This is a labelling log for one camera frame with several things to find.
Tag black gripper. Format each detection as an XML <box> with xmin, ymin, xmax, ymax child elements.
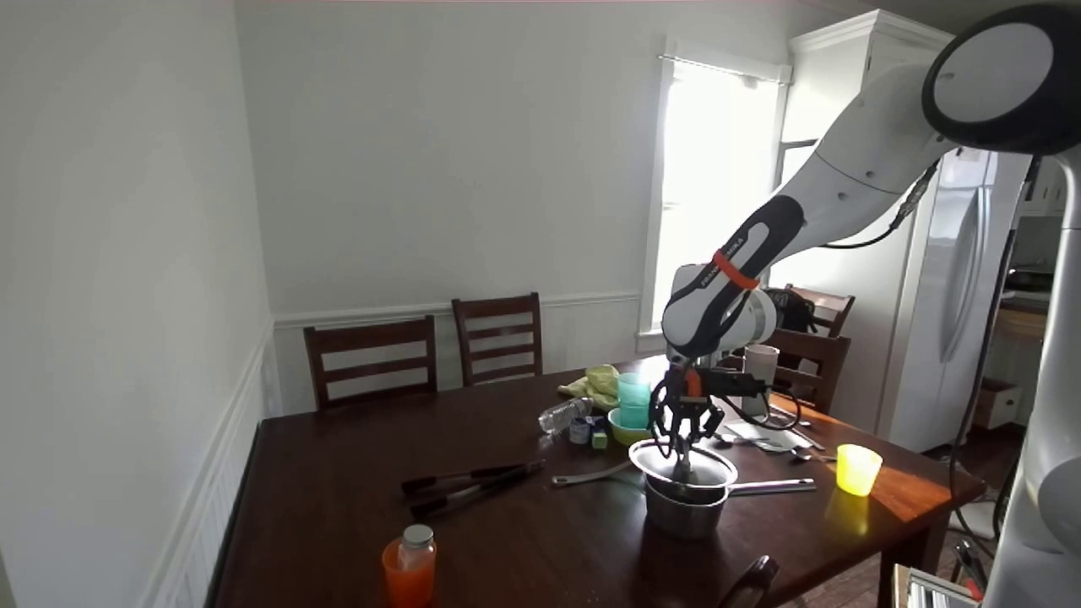
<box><xmin>648</xmin><ymin>356</ymin><xmax>728</xmax><ymax>464</ymax></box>

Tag silver pot lid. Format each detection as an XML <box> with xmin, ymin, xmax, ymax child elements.
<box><xmin>627</xmin><ymin>434</ymin><xmax>741</xmax><ymax>494</ymax></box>

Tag teal plastic cup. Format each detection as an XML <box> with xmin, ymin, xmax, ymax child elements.
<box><xmin>617</xmin><ymin>375</ymin><xmax>664</xmax><ymax>434</ymax></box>

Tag green bowl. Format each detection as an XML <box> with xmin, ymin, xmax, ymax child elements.
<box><xmin>605</xmin><ymin>404</ymin><xmax>664</xmax><ymax>449</ymax></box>

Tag yellow cloth towel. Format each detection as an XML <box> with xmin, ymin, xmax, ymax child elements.
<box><xmin>558</xmin><ymin>360</ymin><xmax>627</xmax><ymax>411</ymax></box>

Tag glass dish with small items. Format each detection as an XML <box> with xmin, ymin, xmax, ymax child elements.
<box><xmin>539</xmin><ymin>400</ymin><xmax>617</xmax><ymax>454</ymax></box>

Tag brown wooden chair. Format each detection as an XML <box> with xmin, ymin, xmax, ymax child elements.
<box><xmin>769</xmin><ymin>284</ymin><xmax>859</xmax><ymax>416</ymax></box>

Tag dark wooden curved-back chair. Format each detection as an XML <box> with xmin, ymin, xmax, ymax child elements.
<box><xmin>716</xmin><ymin>550</ymin><xmax>783</xmax><ymax>608</ymax></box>

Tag yellow plastic cup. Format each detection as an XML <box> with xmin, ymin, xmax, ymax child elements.
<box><xmin>834</xmin><ymin>439</ymin><xmax>885</xmax><ymax>501</ymax></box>

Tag black kitchen tongs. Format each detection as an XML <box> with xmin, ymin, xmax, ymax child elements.
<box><xmin>400</xmin><ymin>456</ymin><xmax>543</xmax><ymax>525</ymax></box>

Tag dark wooden slat-back chair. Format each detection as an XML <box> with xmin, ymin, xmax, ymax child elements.
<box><xmin>450</xmin><ymin>289</ymin><xmax>547</xmax><ymax>391</ymax></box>
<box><xmin>302</xmin><ymin>315</ymin><xmax>440</xmax><ymax>411</ymax></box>

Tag bright window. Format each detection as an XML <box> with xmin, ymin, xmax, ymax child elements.
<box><xmin>639</xmin><ymin>43</ymin><xmax>790</xmax><ymax>341</ymax></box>

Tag white refrigerator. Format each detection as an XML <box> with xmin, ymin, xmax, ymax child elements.
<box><xmin>881</xmin><ymin>146</ymin><xmax>1034</xmax><ymax>454</ymax></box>

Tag orange bottle with grey cap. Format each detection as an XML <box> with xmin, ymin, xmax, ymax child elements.
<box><xmin>379</xmin><ymin>521</ymin><xmax>440</xmax><ymax>608</ymax></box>

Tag white tall cabinet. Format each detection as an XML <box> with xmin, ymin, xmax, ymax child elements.
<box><xmin>773</xmin><ymin>10</ymin><xmax>958</xmax><ymax>434</ymax></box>

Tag silver pot with handle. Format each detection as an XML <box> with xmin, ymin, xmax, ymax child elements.
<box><xmin>642</xmin><ymin>469</ymin><xmax>823</xmax><ymax>540</ymax></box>

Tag black spatula with metal handle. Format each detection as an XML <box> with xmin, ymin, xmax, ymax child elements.
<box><xmin>547</xmin><ymin>464</ymin><xmax>648</xmax><ymax>491</ymax></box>

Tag orange cable strap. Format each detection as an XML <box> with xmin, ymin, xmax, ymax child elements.
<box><xmin>709</xmin><ymin>250</ymin><xmax>760</xmax><ymax>295</ymax></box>

